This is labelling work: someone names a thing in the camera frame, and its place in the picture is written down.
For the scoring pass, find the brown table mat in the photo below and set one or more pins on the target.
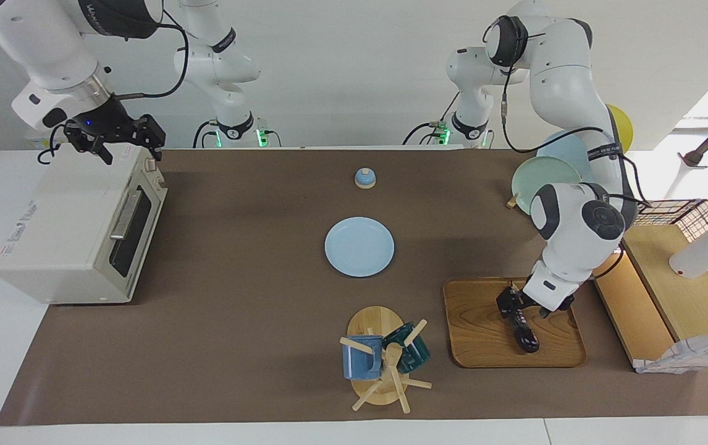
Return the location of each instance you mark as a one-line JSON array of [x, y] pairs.
[[255, 321]]

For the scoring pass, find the light blue racked plate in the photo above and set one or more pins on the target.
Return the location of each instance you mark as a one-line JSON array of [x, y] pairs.
[[567, 151]]

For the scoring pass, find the blue ceramic mug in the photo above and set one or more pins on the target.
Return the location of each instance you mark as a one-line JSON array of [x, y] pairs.
[[360, 361]]

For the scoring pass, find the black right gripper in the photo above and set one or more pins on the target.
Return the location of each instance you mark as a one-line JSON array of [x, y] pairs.
[[116, 127]]

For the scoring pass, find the wooden mug tree stand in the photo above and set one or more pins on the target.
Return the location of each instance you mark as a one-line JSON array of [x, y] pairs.
[[374, 321]]

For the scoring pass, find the white toaster oven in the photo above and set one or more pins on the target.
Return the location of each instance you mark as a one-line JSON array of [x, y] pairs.
[[57, 235]]

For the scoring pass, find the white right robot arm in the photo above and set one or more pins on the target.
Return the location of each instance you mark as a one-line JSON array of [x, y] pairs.
[[39, 49]]

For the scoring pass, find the wooden serving tray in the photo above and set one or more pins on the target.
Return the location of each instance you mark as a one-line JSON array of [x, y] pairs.
[[477, 334]]

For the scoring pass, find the wooden plate rack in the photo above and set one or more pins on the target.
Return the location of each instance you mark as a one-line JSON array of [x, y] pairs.
[[512, 201]]

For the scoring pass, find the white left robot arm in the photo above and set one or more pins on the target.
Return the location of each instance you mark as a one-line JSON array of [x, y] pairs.
[[564, 80]]

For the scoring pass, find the pale green plate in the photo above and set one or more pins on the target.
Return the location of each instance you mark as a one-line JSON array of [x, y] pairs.
[[533, 179]]

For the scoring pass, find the dark green ceramic mug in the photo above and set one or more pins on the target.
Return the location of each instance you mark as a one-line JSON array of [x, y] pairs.
[[412, 352]]

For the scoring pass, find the yellow plate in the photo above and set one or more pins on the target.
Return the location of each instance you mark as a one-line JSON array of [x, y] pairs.
[[623, 127]]

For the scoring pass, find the light blue round plate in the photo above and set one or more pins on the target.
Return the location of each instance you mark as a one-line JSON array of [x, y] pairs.
[[359, 247]]

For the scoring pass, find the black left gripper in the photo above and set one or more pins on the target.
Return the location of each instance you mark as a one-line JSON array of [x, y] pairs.
[[555, 306]]

